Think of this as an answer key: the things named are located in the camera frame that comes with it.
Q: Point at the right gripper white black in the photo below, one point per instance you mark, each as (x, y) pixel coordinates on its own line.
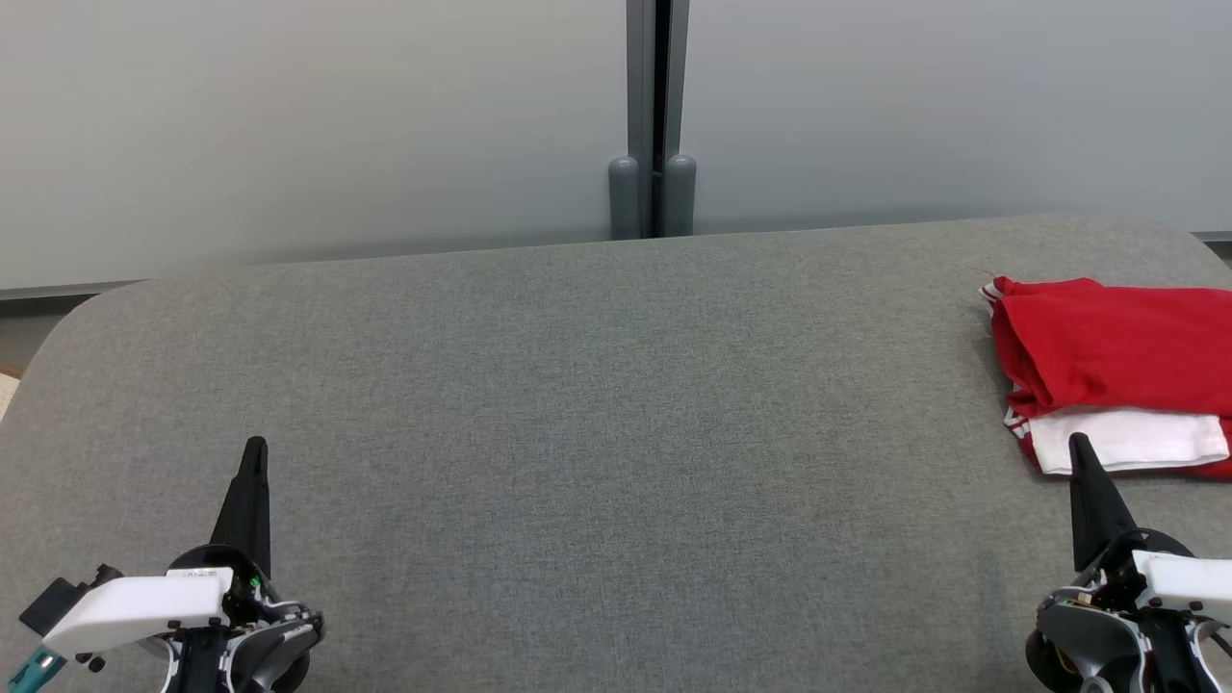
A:
(1189, 582)

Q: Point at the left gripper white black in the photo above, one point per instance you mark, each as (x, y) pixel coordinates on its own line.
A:
(135, 606)

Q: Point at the red shorts white side stripe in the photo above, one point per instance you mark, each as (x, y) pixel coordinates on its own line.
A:
(1193, 472)

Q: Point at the red jersey white sleeves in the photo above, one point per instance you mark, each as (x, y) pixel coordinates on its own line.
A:
(1107, 337)

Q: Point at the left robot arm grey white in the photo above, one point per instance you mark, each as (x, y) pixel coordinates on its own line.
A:
(269, 647)

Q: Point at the grey fabric sofa cushion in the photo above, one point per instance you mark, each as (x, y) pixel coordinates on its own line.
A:
(626, 433)

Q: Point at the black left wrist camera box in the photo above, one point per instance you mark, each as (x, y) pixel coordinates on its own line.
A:
(53, 602)

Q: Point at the grey cylindrical post bumper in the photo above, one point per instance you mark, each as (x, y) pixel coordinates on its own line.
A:
(680, 197)
(624, 197)

